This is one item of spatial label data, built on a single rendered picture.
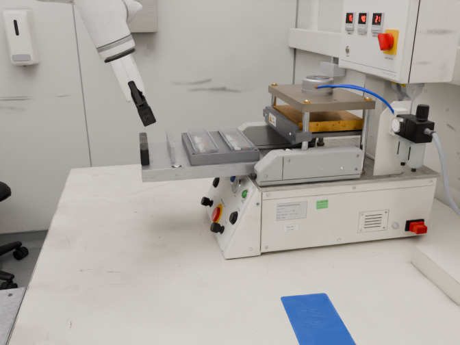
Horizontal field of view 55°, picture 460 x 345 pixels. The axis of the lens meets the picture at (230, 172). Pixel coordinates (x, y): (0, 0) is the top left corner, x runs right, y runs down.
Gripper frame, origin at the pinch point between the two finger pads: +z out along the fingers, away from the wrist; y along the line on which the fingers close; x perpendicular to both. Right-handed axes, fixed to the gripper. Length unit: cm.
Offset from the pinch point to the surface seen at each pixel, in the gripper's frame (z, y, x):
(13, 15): -40, -134, -44
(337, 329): 40, 45, 18
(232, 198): 26.8, 5.2, 11.4
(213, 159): 13.0, 10.2, 10.3
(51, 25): -30, -144, -31
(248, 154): 15.2, 10.4, 18.6
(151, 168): 9.2, 9.9, -3.4
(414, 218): 46, 18, 52
